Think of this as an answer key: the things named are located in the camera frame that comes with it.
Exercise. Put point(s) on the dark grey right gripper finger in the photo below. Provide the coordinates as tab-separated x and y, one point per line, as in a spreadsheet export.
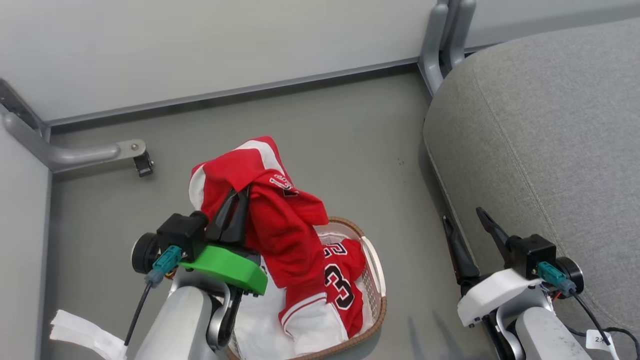
492	230
457	252

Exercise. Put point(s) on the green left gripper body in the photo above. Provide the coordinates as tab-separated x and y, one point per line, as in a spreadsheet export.
227	267

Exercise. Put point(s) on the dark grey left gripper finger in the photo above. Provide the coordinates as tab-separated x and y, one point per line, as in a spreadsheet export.
220	222
239	220

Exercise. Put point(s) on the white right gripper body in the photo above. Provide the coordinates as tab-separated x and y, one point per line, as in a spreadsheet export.
492	295

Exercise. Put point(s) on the red white basketball jersey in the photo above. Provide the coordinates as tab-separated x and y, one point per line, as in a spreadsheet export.
280	225

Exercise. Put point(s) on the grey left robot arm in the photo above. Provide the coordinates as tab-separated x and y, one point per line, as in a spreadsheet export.
177	325

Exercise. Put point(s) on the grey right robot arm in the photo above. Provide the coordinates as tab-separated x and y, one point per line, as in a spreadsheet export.
547	332

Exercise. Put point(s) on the white cloth basket liner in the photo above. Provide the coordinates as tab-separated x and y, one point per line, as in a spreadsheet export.
260	325

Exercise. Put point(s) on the white laundry basket brown rim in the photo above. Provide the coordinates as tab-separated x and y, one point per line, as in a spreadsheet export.
374	280

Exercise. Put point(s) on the black round left gripper motor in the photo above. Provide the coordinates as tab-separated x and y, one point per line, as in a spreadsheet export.
144	252

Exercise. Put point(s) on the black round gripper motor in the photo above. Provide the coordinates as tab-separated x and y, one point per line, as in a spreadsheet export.
144	252
572	272

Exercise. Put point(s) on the black round right gripper motor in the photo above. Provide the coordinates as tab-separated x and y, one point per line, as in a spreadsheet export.
572	272

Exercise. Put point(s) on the black caster wheel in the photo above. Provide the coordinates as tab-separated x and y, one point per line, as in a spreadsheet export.
144	165

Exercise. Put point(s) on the grey fabric sofa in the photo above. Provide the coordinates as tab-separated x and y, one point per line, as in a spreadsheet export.
550	150

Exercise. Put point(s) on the white crumpled paper strip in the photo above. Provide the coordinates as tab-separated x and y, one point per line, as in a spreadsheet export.
82	332

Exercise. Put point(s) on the grey partition foot bar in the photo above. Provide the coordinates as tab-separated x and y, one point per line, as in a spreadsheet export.
75	154

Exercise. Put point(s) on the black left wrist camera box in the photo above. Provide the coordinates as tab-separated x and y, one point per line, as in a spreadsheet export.
182	232

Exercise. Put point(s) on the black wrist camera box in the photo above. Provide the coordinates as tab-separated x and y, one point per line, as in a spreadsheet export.
532	255
182	232

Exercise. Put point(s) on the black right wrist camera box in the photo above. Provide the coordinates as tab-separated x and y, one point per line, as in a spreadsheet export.
532	255

